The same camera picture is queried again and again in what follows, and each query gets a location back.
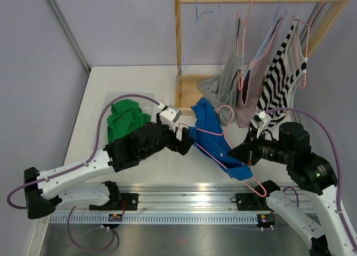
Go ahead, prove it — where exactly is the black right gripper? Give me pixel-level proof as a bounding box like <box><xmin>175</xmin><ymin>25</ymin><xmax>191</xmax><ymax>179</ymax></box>
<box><xmin>228</xmin><ymin>127</ymin><xmax>293</xmax><ymax>165</ymax></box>

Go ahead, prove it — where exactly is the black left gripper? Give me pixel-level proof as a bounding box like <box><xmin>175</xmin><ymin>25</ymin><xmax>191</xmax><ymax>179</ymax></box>
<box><xmin>140</xmin><ymin>113</ymin><xmax>195</xmax><ymax>161</ymax></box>

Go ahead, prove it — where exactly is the blue tank top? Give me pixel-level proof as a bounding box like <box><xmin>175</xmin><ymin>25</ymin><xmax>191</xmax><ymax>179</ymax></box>
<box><xmin>189</xmin><ymin>98</ymin><xmax>253</xmax><ymax>181</ymax></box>

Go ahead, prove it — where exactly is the green tank top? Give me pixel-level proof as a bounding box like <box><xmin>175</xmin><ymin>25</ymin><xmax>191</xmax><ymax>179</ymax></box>
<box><xmin>107</xmin><ymin>99</ymin><xmax>151</xmax><ymax>143</ymax></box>

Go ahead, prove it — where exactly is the grey tank top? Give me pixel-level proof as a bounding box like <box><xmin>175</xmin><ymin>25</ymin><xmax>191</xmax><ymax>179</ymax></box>
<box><xmin>197</xmin><ymin>17</ymin><xmax>244</xmax><ymax>127</ymax></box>

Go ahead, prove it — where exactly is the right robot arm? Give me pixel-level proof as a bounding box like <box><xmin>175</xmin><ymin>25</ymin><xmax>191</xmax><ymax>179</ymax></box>
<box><xmin>228</xmin><ymin>122</ymin><xmax>356</xmax><ymax>255</ymax></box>

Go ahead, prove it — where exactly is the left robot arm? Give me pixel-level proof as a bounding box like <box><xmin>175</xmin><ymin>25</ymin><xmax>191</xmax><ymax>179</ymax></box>
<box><xmin>24</xmin><ymin>122</ymin><xmax>195</xmax><ymax>219</ymax></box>

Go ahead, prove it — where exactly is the mauve tank top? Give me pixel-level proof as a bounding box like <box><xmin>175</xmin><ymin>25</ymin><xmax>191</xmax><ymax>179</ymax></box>
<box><xmin>236</xmin><ymin>32</ymin><xmax>278</xmax><ymax>128</ymax></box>

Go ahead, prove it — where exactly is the black white striped tank top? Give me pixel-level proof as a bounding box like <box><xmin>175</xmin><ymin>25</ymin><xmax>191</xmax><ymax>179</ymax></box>
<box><xmin>256</xmin><ymin>16</ymin><xmax>308</xmax><ymax>112</ymax></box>

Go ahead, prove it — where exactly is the white plastic basket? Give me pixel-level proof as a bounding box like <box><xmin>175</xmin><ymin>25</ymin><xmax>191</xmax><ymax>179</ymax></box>
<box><xmin>100</xmin><ymin>92</ymin><xmax>156</xmax><ymax>143</ymax></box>

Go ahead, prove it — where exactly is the wooden clothes rack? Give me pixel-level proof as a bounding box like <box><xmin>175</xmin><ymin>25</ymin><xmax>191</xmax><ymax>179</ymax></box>
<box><xmin>174</xmin><ymin>0</ymin><xmax>350</xmax><ymax>117</ymax></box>

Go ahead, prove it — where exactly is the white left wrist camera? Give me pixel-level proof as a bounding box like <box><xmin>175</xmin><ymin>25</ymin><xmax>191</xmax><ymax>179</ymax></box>
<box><xmin>158</xmin><ymin>102</ymin><xmax>182</xmax><ymax>132</ymax></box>

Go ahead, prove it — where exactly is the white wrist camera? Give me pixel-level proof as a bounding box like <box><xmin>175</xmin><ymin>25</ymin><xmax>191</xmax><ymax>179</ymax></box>
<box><xmin>250</xmin><ymin>109</ymin><xmax>271</xmax><ymax>138</ymax></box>
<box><xmin>158</xmin><ymin>102</ymin><xmax>182</xmax><ymax>132</ymax></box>

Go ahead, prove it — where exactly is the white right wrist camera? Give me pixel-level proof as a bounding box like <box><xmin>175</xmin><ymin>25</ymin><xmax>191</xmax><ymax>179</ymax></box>
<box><xmin>250</xmin><ymin>109</ymin><xmax>271</xmax><ymax>138</ymax></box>

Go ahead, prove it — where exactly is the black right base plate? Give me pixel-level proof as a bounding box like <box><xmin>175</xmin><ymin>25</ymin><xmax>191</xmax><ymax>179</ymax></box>
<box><xmin>235</xmin><ymin>193</ymin><xmax>270</xmax><ymax>211</ymax></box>

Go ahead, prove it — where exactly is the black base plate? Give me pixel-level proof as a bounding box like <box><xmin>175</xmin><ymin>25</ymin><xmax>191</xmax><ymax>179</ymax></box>
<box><xmin>89</xmin><ymin>193</ymin><xmax>139</xmax><ymax>211</ymax></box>
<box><xmin>235</xmin><ymin>193</ymin><xmax>270</xmax><ymax>211</ymax></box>

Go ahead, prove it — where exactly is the aluminium mounting rail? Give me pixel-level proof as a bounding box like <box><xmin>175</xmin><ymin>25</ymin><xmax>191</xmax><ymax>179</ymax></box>
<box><xmin>37</xmin><ymin>166</ymin><xmax>341</xmax><ymax>214</ymax></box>

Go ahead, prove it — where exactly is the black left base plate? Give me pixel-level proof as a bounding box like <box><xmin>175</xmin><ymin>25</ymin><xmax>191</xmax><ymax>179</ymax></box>
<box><xmin>89</xmin><ymin>193</ymin><xmax>139</xmax><ymax>211</ymax></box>

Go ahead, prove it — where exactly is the white slotted cable duct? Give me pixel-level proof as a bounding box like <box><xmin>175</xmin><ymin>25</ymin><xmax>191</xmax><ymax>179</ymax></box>
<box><xmin>50</xmin><ymin>212</ymin><xmax>258</xmax><ymax>225</ymax></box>

